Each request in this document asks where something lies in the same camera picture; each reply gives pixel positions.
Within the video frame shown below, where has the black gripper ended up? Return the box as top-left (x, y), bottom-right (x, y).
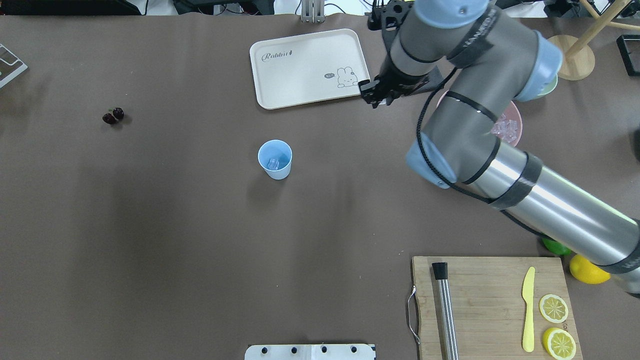
top-left (359, 55), bottom-right (435, 106)

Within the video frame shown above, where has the clear ice cube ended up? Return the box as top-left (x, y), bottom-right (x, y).
top-left (266, 157), bottom-right (281, 171)

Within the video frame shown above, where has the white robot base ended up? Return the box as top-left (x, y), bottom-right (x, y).
top-left (244, 343), bottom-right (377, 360)

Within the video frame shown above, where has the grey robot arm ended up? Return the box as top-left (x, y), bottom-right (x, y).
top-left (358, 0), bottom-right (639, 297)

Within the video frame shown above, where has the light blue plastic cup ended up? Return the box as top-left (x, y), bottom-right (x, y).
top-left (257, 139), bottom-right (293, 181)

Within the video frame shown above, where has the cream rabbit tray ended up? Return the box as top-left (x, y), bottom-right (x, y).
top-left (249, 28), bottom-right (370, 110)

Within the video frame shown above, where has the pink bowl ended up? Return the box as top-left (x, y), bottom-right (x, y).
top-left (436, 89), bottom-right (523, 148)

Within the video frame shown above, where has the green bowl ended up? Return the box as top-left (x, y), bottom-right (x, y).
top-left (535, 74), bottom-right (559, 100)

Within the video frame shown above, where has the steel muddler rod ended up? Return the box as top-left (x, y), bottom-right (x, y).
top-left (431, 262), bottom-right (460, 360)

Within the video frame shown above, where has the wooden stand with round base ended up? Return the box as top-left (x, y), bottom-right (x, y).
top-left (548, 0), bottom-right (639, 81)

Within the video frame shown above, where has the green lime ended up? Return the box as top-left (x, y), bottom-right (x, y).
top-left (541, 237), bottom-right (573, 256)

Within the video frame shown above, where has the wooden cutting board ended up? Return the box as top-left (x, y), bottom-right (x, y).
top-left (411, 256), bottom-right (571, 360)

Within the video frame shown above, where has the dark red cherry pair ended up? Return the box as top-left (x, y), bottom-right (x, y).
top-left (102, 107), bottom-right (125, 126)

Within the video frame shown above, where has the yellow plastic knife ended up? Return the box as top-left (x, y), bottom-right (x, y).
top-left (521, 266), bottom-right (536, 353)

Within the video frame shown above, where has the yellow lemon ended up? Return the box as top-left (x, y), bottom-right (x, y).
top-left (569, 254), bottom-right (611, 285)

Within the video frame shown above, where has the lemon slice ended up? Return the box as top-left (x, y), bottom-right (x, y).
top-left (542, 327), bottom-right (578, 360)
top-left (538, 293), bottom-right (569, 324)

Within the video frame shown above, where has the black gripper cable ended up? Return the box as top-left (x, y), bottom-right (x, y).
top-left (415, 67), bottom-right (551, 238)

